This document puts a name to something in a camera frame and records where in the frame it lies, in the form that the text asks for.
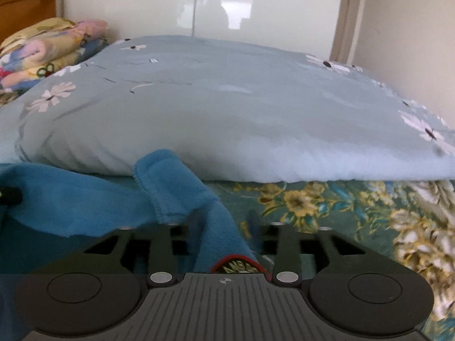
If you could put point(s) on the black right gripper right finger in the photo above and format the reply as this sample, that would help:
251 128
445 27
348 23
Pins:
350 287

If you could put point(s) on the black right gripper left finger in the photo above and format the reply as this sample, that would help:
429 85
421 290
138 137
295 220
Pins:
100 286

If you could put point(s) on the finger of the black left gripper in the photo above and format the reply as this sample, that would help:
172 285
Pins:
10 196

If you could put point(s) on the blue fleece zip jacket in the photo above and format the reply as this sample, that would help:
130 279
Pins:
63 211

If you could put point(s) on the teal floral bedspread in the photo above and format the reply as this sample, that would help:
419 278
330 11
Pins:
395 219

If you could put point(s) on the colourful folded cartoon blanket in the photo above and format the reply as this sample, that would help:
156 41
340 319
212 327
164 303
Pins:
47 47

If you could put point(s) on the orange wooden headboard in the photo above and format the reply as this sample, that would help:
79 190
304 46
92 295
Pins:
18 14

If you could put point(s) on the light blue floral quilt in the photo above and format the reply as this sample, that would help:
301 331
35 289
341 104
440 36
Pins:
230 111

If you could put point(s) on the white glossy wardrobe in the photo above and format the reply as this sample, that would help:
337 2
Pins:
292 25

